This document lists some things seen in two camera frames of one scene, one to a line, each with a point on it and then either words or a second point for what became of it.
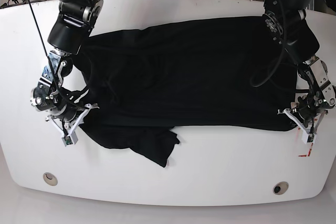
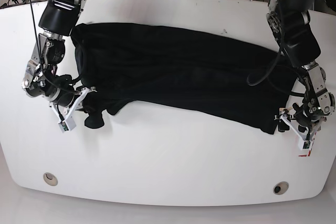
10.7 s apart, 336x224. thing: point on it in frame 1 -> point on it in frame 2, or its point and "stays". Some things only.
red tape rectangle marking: [311, 146] stays
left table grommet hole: [50, 179] stays
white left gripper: [88, 107] -> [84, 93]
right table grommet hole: [280, 188] stays
